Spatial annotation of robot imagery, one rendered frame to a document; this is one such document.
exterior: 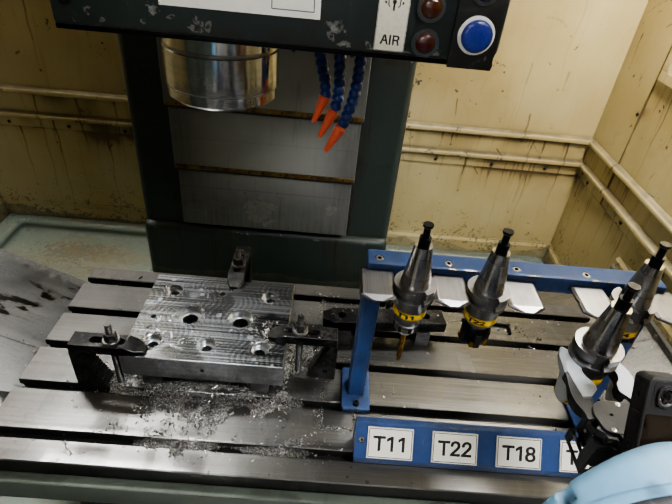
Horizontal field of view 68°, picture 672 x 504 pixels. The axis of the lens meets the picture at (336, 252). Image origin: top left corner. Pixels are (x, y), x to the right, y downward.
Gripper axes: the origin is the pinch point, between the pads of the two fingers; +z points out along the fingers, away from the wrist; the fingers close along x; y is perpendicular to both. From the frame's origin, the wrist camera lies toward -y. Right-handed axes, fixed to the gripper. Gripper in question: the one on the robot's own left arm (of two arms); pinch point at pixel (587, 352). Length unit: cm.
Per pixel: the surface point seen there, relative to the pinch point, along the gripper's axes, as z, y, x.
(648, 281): 7.6, -7.5, 8.7
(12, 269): 61, 51, -125
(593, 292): 11.1, -1.7, 4.5
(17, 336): 40, 55, -114
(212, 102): 17, -23, -54
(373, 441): 0.4, 26.2, -26.0
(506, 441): 1.4, 24.7, -3.4
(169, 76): 20, -25, -60
